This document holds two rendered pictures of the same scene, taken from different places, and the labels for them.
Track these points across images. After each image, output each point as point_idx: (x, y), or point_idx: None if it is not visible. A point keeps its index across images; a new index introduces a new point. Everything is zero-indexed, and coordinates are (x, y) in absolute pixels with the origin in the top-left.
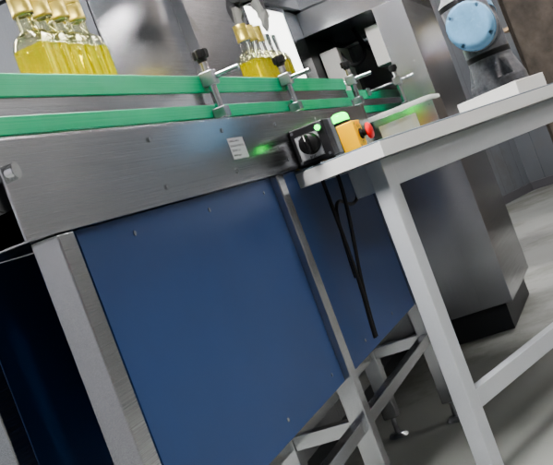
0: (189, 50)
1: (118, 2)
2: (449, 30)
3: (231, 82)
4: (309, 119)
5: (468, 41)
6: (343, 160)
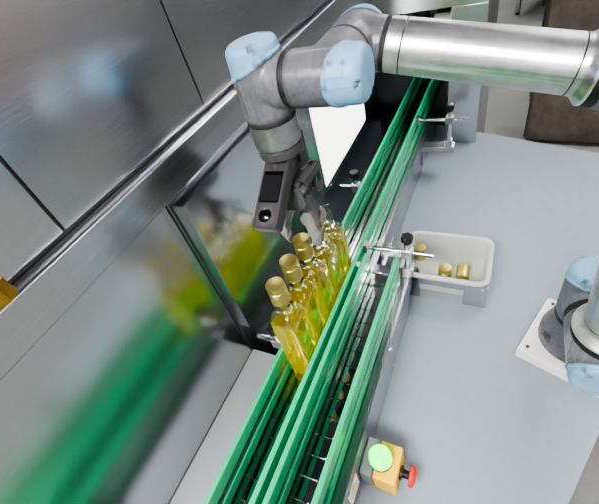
0: (209, 273)
1: (34, 407)
2: (573, 379)
3: None
4: None
5: (590, 393)
6: None
